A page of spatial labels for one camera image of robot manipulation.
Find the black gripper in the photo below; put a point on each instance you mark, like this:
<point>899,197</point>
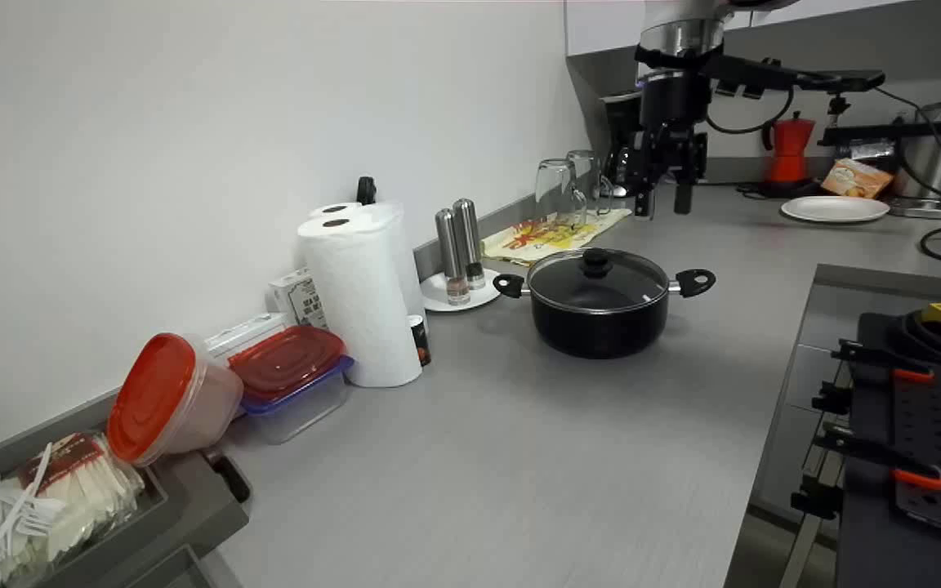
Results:
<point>672,108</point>

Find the glass pot lid black knob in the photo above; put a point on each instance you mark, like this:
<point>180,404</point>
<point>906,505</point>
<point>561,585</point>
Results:
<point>598,283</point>

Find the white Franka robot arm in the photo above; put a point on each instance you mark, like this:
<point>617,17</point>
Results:
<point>683,24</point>

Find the red moka pot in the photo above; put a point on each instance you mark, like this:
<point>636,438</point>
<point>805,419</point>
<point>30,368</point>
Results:
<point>787,147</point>

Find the black cooking pot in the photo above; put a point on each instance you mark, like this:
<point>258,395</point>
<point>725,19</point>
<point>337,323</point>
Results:
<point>601,330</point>

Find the flat container red lid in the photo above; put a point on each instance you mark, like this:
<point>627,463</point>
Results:
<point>292,370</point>

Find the clear drinking glass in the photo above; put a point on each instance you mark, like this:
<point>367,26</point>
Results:
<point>552,179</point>
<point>587,175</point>

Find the printed cream dish towel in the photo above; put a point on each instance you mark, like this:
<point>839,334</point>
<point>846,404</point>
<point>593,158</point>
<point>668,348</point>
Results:
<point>552,232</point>

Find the large white dinner plate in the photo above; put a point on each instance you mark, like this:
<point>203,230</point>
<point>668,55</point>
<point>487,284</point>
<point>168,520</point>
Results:
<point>835,210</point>

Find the orange printed box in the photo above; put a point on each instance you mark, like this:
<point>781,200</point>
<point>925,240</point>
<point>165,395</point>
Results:
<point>857,177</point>

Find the silver shaker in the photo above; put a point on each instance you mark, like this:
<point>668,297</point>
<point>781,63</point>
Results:
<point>449,248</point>
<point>470,236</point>

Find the gray metal robot stand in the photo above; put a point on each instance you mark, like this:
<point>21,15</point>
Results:
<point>799,360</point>

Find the small white round plate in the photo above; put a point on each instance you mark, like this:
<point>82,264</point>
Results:
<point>459,297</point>

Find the small dark bottle red label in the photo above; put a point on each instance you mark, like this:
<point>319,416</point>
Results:
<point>418,341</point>

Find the white paper towel roll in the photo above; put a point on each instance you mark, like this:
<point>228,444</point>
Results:
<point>331,206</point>
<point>367,305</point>

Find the clear plastic container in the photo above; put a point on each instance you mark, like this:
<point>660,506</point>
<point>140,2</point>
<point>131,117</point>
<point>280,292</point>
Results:
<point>243,330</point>

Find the gray metal bin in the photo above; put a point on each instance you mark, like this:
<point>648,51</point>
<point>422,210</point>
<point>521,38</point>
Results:
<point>180,516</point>

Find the bag of white plastic cutlery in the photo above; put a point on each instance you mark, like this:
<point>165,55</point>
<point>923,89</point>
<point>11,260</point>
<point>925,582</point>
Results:
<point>65,500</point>

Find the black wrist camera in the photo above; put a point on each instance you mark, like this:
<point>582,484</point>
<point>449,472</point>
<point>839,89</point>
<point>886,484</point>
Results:
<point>622,136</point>

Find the white wall outlet box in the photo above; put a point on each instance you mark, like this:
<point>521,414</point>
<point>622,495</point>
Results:
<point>294,294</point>

